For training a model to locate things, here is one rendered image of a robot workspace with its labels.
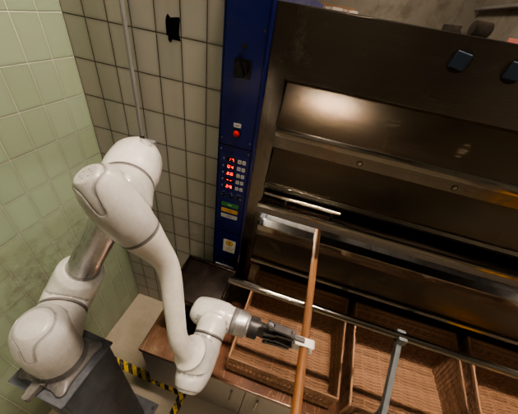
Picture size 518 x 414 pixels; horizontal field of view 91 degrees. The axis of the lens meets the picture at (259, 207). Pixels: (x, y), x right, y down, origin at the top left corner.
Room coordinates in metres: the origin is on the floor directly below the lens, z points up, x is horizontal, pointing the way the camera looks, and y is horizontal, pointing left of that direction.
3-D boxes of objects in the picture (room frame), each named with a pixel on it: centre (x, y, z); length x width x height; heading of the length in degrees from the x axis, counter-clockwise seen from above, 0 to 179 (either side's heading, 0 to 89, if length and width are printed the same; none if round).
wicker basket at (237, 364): (0.68, -0.29, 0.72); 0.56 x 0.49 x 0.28; 80
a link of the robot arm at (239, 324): (0.45, -0.01, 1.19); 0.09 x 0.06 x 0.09; 171
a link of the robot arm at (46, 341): (0.30, 0.59, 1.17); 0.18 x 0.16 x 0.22; 15
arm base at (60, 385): (0.27, 0.59, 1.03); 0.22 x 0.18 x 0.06; 169
